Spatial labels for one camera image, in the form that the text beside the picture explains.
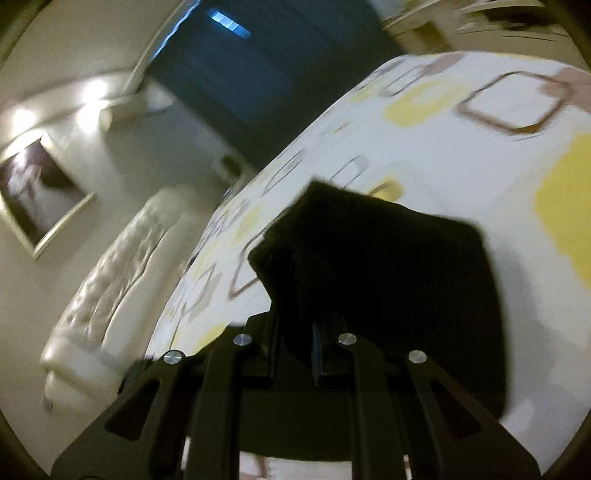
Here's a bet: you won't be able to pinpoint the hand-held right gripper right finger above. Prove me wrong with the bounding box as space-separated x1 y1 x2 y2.
313 318 541 480

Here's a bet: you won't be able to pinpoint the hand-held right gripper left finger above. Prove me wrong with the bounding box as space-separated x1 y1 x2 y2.
51 314 280 480

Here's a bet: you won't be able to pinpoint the black pants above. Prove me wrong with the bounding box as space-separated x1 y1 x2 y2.
248 180 509 418

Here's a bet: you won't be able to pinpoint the cream tufted headboard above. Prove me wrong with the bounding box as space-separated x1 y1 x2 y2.
41 184 234 386

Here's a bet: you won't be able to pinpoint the small white fan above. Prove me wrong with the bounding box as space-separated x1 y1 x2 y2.
216 156 243 178

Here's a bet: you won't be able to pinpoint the bed with patterned sheet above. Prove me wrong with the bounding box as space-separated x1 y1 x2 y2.
143 50 591 480

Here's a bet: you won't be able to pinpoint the blue curtains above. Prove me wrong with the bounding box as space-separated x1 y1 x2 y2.
147 0 409 172

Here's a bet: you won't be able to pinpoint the framed wall picture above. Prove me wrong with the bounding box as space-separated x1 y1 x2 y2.
0 130 96 260

